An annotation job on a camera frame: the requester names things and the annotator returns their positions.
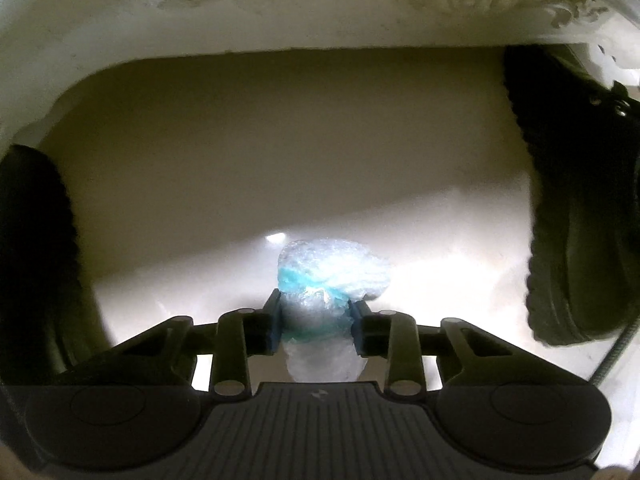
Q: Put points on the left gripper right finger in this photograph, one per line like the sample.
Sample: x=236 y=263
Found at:
x=493 y=402

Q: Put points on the black shoe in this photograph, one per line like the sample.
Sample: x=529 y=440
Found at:
x=583 y=138

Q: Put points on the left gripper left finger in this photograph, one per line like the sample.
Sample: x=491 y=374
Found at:
x=148 y=397

